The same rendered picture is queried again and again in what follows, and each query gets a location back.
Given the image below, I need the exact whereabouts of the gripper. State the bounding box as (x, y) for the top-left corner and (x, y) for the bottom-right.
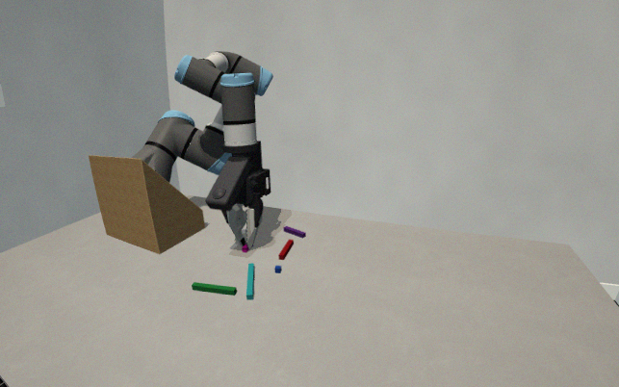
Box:
(222, 142), (271, 250)

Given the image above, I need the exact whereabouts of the purple rod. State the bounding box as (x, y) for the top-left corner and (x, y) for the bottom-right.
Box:
(283, 226), (306, 238)

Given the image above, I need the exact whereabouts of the turquoise rod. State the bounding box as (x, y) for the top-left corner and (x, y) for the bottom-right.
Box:
(246, 263), (254, 300)

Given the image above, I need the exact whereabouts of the red rod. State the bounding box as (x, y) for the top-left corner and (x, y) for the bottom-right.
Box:
(279, 240), (294, 260)

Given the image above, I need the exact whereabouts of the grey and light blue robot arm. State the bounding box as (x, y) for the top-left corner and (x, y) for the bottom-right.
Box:
(132, 51), (273, 211)

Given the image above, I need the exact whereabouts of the green rod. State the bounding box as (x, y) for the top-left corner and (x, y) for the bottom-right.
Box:
(192, 282), (237, 296)

